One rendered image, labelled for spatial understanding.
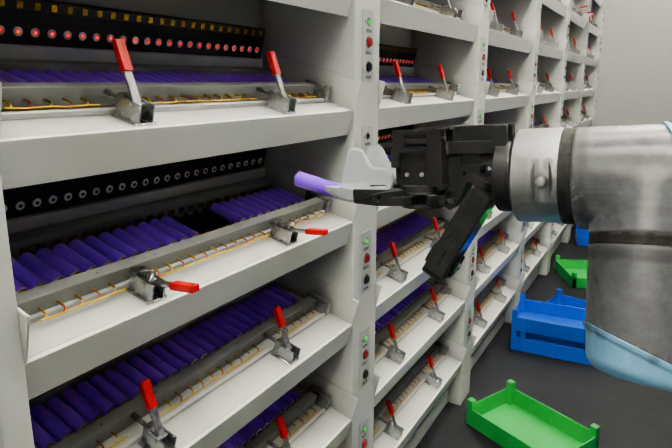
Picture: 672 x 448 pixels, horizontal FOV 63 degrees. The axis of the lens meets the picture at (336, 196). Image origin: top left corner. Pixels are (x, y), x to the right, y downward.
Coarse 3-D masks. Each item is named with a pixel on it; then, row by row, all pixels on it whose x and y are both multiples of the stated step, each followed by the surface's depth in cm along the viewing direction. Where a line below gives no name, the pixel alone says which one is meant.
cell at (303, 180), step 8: (296, 176) 67; (304, 176) 66; (312, 176) 66; (296, 184) 67; (304, 184) 66; (312, 184) 66; (320, 184) 65; (328, 184) 65; (336, 184) 65; (320, 192) 66
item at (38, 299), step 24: (264, 216) 87; (288, 216) 91; (192, 240) 74; (216, 240) 77; (120, 264) 64; (144, 264) 66; (168, 264) 69; (192, 264) 71; (48, 288) 57; (72, 288) 58; (96, 288) 61
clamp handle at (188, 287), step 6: (150, 276) 63; (150, 282) 63; (156, 282) 62; (162, 282) 62; (168, 282) 62; (174, 282) 61; (180, 282) 61; (186, 282) 61; (174, 288) 61; (180, 288) 60; (186, 288) 60; (192, 288) 59; (198, 288) 60
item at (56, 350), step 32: (160, 192) 84; (32, 224) 67; (320, 224) 96; (352, 224) 101; (224, 256) 77; (256, 256) 79; (288, 256) 84; (320, 256) 94; (224, 288) 73; (64, 320) 56; (96, 320) 58; (128, 320) 59; (160, 320) 64; (32, 352) 51; (64, 352) 53; (96, 352) 57; (32, 384) 51
